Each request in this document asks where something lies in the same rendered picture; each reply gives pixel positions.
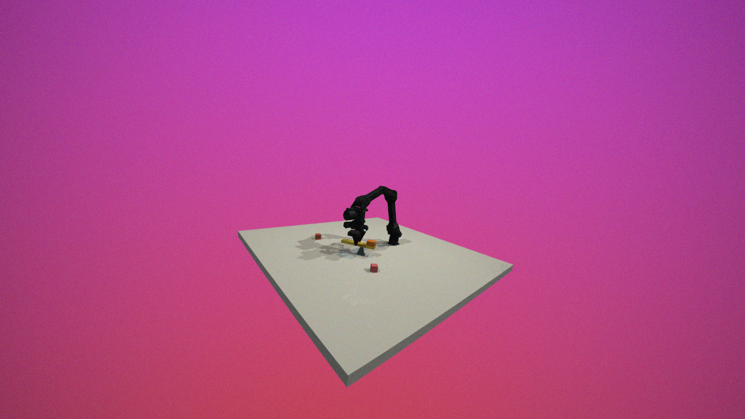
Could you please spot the yellow bar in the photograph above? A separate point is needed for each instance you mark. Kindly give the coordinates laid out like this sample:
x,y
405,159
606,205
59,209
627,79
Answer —
x,y
371,244

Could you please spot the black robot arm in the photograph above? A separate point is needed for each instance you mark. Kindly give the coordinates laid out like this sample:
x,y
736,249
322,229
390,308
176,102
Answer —
x,y
363,201

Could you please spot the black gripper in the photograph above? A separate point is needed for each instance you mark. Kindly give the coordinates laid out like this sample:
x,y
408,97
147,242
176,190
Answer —
x,y
358,231

